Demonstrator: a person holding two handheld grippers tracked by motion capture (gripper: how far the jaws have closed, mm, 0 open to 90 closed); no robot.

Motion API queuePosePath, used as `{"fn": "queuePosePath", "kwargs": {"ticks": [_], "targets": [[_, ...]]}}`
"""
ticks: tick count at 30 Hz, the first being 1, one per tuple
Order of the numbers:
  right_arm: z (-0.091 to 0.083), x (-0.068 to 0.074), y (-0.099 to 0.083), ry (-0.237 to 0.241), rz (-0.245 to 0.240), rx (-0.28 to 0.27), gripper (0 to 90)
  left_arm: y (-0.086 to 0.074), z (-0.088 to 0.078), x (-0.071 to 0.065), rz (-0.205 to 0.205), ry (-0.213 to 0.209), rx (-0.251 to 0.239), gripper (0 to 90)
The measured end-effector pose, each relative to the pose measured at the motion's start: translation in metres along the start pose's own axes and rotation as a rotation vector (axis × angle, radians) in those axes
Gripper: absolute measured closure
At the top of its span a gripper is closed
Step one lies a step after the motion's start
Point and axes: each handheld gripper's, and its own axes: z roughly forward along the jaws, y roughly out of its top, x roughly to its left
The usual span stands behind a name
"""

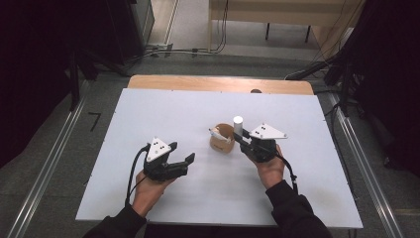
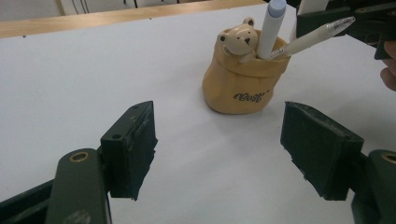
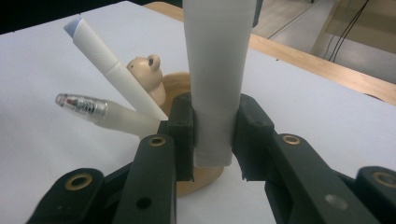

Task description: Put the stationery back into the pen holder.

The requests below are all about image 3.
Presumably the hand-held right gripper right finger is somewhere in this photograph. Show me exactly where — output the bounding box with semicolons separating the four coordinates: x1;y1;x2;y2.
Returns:
231;92;278;182

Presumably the white pen with blue cap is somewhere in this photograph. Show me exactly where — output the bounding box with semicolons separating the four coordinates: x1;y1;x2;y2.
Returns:
63;17;169;122

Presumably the light wooden bench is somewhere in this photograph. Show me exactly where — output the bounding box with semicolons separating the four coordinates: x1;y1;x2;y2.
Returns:
309;0;396;56

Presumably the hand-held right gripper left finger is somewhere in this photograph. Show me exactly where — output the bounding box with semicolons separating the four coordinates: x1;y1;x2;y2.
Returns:
158;91;196;183

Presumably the black hanging cable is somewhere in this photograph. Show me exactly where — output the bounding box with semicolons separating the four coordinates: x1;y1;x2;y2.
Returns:
328;0;371;63

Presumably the wooden table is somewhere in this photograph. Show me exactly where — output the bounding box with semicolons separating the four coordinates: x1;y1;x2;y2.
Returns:
143;1;396;107

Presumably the clear ballpoint pen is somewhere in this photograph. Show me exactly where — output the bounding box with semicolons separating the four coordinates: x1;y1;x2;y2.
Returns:
55;92;162;140

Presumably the white tube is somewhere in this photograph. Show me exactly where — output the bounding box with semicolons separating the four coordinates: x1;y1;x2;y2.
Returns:
181;0;259;168

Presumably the yellow pen holder with bear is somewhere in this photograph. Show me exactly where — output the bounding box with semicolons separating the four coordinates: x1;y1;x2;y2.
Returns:
126;54;225;198

